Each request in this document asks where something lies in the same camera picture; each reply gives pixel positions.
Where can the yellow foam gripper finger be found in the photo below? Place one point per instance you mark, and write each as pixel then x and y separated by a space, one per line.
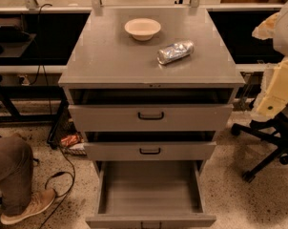
pixel 275 97

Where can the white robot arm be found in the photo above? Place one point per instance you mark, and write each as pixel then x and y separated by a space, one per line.
pixel 276 28

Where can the grey middle drawer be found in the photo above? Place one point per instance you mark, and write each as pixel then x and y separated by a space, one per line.
pixel 129 151

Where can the grey drawer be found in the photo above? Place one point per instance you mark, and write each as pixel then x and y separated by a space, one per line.
pixel 123 118
pixel 149 195
pixel 129 151

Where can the grey top drawer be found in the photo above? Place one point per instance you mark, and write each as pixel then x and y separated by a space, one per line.
pixel 123 118

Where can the grey metal drawer cabinet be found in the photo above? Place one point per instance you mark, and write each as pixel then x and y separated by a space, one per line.
pixel 109 67

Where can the grey bottom drawer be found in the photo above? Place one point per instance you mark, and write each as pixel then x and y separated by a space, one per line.
pixel 149 195

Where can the black office chair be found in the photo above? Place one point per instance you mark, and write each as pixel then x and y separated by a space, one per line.
pixel 274 131

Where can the white paper bowl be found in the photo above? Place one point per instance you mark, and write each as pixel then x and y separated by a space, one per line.
pixel 142 29

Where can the orange snack packet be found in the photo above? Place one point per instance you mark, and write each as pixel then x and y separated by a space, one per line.
pixel 70 140

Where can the tan sneaker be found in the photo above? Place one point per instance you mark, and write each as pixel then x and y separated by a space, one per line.
pixel 40 202

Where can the person's leg brown trousers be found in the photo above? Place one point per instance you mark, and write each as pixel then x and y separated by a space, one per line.
pixel 15 175

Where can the black middle drawer handle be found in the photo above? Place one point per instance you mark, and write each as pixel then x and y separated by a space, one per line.
pixel 152 152

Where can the black drawer handle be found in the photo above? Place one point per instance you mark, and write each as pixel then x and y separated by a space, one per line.
pixel 152 152
pixel 142 116

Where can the black top drawer handle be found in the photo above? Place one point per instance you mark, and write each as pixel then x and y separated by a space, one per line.
pixel 142 116

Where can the black wire basket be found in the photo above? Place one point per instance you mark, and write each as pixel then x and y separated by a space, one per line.
pixel 62 127

